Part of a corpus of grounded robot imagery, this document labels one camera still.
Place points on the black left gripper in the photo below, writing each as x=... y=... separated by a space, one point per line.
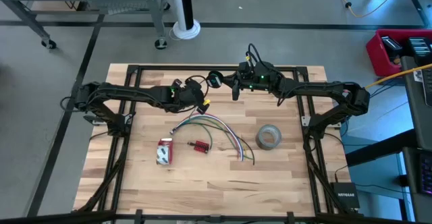
x=182 y=99

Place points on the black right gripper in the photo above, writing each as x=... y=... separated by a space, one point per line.
x=256 y=82

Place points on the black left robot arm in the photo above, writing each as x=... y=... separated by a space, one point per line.
x=135 y=94

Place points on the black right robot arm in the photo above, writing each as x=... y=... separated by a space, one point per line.
x=324 y=89

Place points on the black sleeve with white label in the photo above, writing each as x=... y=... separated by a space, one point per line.
x=173 y=132

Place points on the black metal-tipped plug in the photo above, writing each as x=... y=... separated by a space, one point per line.
x=191 y=144

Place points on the red plastic connector block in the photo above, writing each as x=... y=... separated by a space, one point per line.
x=202 y=147

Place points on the red dispenser with white tape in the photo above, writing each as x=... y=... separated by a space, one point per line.
x=164 y=151

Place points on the white pole with round base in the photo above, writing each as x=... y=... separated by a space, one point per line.
x=177 y=1

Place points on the red plastic bin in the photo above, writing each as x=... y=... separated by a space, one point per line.
x=374 y=58

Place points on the black device with screen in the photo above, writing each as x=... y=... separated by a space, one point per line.
x=391 y=43

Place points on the black desk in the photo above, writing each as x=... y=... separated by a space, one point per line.
x=416 y=116

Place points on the black ribbed device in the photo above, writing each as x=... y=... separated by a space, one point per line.
x=420 y=47

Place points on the black computer keyboard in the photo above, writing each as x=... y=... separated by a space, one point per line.
x=428 y=89

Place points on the black backlit keyboard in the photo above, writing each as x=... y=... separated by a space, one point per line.
x=427 y=173

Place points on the black table frame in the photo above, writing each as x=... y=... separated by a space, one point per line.
x=219 y=67

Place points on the grey duct tape roll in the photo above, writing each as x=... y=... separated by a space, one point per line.
x=259 y=139

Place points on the black Netgear network switch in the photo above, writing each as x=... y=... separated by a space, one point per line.
x=345 y=195

